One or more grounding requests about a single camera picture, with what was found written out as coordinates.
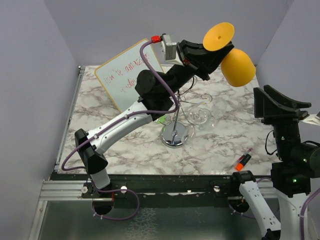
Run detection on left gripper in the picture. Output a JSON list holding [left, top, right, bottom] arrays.
[[162, 39, 233, 98]]

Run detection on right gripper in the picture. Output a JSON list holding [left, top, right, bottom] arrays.
[[253, 82, 311, 161]]

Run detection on orange plastic cup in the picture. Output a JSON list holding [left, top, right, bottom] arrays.
[[202, 22, 256, 87]]

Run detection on green plastic goblet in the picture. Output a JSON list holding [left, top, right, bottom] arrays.
[[156, 115, 167, 125]]

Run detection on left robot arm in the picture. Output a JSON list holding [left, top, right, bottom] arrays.
[[74, 40, 235, 198]]

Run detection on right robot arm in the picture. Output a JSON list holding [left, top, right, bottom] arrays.
[[229, 85, 320, 240]]

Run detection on chrome wine glass rack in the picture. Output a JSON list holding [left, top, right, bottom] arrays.
[[159, 74, 213, 149]]

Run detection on red pen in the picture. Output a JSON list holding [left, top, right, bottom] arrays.
[[232, 147, 253, 168]]

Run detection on orange black marker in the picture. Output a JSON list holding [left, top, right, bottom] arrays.
[[235, 154, 252, 171]]

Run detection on small whiteboard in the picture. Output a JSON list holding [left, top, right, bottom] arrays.
[[94, 38, 165, 113]]

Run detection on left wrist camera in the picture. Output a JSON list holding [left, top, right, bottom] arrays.
[[159, 33, 186, 66]]

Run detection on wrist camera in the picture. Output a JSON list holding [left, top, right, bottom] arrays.
[[159, 33, 186, 66], [301, 114, 320, 126]]

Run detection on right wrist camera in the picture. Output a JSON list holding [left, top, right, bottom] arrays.
[[301, 114, 320, 126]]

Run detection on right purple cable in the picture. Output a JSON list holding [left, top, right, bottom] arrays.
[[299, 187, 320, 240]]

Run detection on purple cable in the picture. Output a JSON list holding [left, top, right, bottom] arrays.
[[61, 41, 181, 172], [299, 187, 320, 240]]

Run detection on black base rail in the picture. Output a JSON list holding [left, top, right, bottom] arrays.
[[81, 174, 242, 208]]

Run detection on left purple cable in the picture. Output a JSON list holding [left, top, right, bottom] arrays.
[[61, 41, 181, 172]]

